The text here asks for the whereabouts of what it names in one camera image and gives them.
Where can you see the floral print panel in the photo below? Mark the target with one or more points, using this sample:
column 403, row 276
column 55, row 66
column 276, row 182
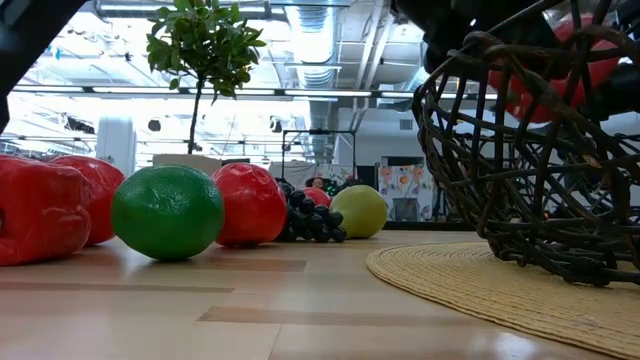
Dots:
column 400, row 180

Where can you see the green lime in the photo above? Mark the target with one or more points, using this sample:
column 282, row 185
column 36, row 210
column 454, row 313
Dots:
column 167, row 212

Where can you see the black metal rack frame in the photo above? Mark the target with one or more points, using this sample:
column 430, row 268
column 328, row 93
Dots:
column 320, row 132

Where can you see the person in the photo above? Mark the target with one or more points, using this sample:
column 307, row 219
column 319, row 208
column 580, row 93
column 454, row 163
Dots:
column 317, row 183

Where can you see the red apple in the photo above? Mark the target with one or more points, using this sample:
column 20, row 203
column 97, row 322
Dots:
column 317, row 196

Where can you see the white round column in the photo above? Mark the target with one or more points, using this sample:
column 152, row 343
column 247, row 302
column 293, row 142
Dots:
column 116, row 145

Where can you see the white hanging cloth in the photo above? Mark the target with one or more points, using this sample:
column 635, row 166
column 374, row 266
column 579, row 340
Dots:
column 295, row 172

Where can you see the grey bin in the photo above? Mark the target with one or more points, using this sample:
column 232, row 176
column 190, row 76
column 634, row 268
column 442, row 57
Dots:
column 406, row 210

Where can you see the dark purple grape bunch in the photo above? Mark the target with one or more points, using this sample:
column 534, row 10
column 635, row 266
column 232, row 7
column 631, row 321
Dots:
column 312, row 220

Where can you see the yellow-green pear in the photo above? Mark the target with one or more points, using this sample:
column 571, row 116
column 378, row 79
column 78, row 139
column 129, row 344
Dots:
column 360, row 212

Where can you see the silver corrugated ceiling duct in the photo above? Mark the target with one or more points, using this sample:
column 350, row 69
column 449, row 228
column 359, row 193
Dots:
column 312, row 40

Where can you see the dark woven wicker basket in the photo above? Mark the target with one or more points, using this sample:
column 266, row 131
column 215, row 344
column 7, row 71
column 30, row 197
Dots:
column 550, row 262

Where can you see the black upright panel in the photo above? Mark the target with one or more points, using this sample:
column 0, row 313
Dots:
column 367, row 175

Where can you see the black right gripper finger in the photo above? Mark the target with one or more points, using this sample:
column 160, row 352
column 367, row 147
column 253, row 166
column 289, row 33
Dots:
column 615, row 92
column 450, row 52

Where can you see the red bell pepper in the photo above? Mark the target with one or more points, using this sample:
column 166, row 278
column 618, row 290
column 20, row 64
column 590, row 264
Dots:
column 40, row 210
column 102, row 200
column 602, row 70
column 250, row 205

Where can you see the green plant in white pot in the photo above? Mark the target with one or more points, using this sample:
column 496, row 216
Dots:
column 210, row 45

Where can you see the round yellow woven placemat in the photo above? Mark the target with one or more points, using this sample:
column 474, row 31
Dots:
column 475, row 295

